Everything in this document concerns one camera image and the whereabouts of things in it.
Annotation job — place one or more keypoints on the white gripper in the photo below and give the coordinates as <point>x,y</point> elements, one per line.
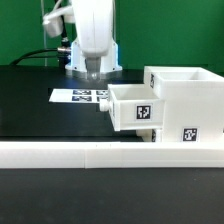
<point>94,25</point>

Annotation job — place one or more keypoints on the white drawer cabinet box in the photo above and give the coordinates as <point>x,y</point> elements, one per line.
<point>193,103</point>

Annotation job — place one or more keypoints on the white drawer with knob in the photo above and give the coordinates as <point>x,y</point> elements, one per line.
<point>150,135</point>

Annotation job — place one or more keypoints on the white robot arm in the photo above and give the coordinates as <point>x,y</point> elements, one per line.
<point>53,24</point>

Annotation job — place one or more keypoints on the marker tag sheet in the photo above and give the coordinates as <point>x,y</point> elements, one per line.
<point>77,95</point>

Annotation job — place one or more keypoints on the white border frame rail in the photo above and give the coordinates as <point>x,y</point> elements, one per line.
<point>34,155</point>

